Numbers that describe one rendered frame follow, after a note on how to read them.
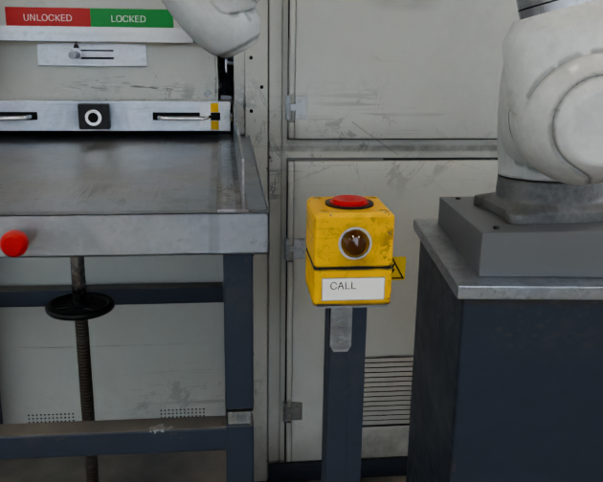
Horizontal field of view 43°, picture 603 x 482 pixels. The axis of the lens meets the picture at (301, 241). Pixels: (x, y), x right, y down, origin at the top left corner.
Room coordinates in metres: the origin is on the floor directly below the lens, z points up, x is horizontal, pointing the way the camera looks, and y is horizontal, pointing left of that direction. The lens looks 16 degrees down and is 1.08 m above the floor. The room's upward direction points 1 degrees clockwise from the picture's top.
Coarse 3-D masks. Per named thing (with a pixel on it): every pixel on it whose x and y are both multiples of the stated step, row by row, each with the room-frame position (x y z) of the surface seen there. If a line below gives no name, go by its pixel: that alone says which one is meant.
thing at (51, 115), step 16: (0, 112) 1.51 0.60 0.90; (16, 112) 1.51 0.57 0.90; (32, 112) 1.51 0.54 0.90; (48, 112) 1.52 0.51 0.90; (64, 112) 1.52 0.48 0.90; (112, 112) 1.53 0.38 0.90; (128, 112) 1.53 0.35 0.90; (144, 112) 1.54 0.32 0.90; (160, 112) 1.54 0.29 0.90; (176, 112) 1.54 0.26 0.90; (192, 112) 1.55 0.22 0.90; (224, 112) 1.55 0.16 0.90; (0, 128) 1.51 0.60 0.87; (16, 128) 1.51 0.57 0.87; (32, 128) 1.51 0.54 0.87; (48, 128) 1.52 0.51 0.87; (64, 128) 1.52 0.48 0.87; (112, 128) 1.53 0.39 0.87; (128, 128) 1.53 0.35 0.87; (144, 128) 1.54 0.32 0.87; (160, 128) 1.54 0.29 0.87; (176, 128) 1.54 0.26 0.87; (192, 128) 1.55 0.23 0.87; (224, 128) 1.55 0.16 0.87
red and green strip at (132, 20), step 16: (16, 16) 1.52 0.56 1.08; (32, 16) 1.53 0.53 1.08; (48, 16) 1.53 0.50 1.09; (64, 16) 1.53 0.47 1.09; (80, 16) 1.54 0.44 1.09; (96, 16) 1.54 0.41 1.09; (112, 16) 1.54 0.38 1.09; (128, 16) 1.55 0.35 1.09; (144, 16) 1.55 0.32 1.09; (160, 16) 1.55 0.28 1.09
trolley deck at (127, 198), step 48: (0, 144) 1.45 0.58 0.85; (48, 144) 1.46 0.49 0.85; (96, 144) 1.47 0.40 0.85; (144, 144) 1.48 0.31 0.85; (192, 144) 1.49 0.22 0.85; (0, 192) 1.03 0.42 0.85; (48, 192) 1.03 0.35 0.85; (96, 192) 1.04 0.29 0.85; (144, 192) 1.04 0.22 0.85; (192, 192) 1.05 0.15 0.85; (48, 240) 0.91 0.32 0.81; (96, 240) 0.92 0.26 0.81; (144, 240) 0.92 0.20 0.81; (192, 240) 0.93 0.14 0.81; (240, 240) 0.94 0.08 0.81
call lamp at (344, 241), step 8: (344, 232) 0.71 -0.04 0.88; (352, 232) 0.71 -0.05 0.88; (360, 232) 0.71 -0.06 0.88; (344, 240) 0.71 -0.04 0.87; (352, 240) 0.71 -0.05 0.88; (360, 240) 0.71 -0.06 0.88; (368, 240) 0.71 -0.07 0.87; (344, 248) 0.71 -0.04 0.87; (352, 248) 0.70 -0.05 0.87; (360, 248) 0.71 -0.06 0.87; (368, 248) 0.72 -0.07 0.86; (352, 256) 0.71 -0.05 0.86; (360, 256) 0.71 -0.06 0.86
